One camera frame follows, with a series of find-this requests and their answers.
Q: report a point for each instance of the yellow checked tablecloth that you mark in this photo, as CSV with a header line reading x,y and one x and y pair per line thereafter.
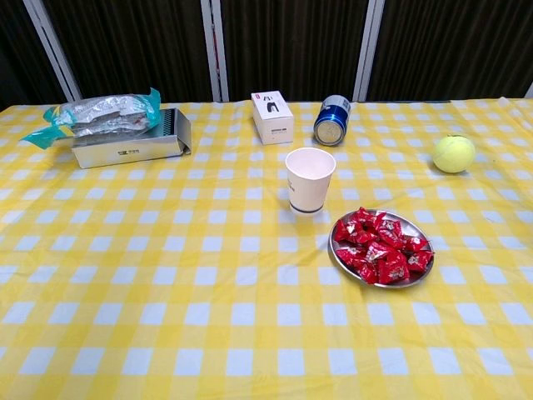
x,y
166,291

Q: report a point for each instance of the silver cardboard box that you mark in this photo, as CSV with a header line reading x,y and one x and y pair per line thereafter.
x,y
125,152

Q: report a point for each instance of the white metal frame post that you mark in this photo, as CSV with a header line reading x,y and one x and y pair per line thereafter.
x,y
54,50
215,50
529,89
368,50

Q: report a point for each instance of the round steel plate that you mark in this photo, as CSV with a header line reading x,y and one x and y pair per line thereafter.
x,y
342,268

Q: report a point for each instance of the black curtain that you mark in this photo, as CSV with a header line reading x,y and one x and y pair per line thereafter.
x,y
291,41

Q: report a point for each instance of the white paper cup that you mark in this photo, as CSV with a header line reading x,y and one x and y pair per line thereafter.
x,y
310,191

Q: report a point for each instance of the blue drink can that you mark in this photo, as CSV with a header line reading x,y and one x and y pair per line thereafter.
x,y
333,125

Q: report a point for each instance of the silver teal snack bag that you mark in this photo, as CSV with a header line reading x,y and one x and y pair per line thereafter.
x,y
104,112

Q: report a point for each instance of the yellow-green tennis ball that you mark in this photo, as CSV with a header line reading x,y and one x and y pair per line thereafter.
x,y
454,154

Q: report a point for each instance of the small white product box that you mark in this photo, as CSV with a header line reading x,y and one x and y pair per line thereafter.
x,y
275,121

